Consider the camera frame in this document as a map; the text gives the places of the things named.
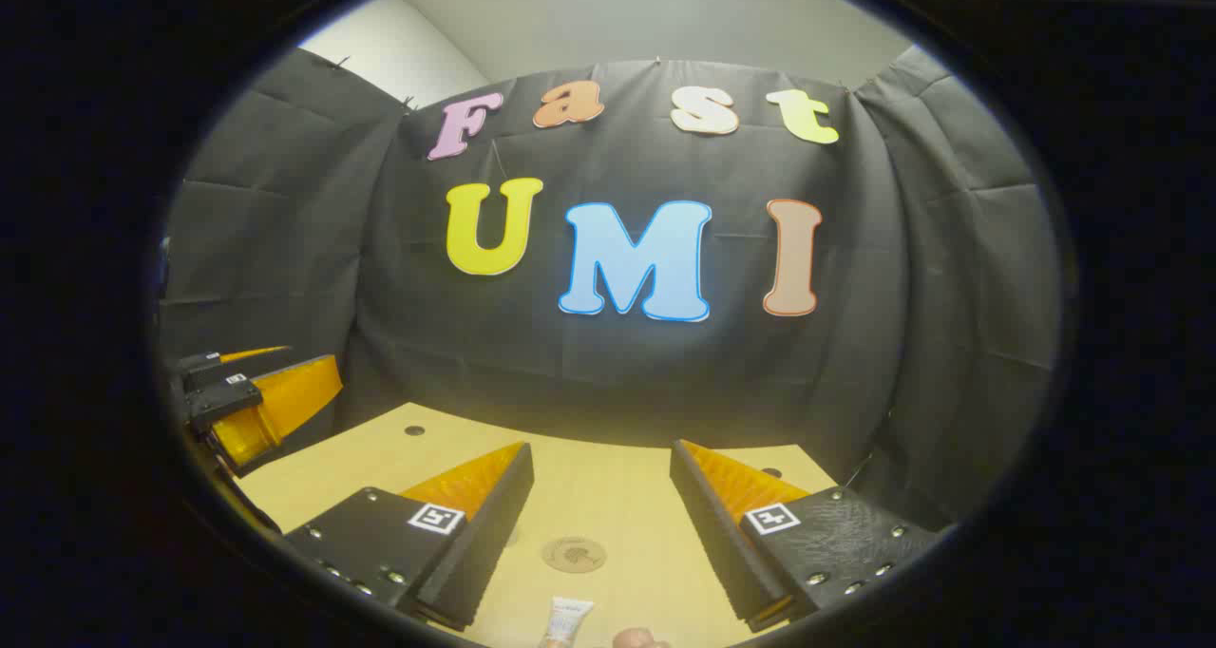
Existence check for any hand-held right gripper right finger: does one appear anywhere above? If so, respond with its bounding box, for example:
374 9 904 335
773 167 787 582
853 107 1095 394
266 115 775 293
669 439 943 634

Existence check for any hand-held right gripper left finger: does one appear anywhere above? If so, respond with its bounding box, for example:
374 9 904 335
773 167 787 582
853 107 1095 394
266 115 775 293
283 441 536 632

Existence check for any round brown coaster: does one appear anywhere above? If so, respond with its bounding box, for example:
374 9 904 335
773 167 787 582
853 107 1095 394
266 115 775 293
541 536 608 575

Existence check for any white toothpaste tube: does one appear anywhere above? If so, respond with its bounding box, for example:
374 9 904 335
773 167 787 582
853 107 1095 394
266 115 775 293
538 597 596 648

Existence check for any light wooden desktop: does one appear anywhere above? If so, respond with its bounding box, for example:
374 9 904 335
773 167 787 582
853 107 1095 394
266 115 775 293
233 401 842 648

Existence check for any black backdrop cloth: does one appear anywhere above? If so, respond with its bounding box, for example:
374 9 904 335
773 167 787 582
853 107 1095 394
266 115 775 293
157 45 1063 535

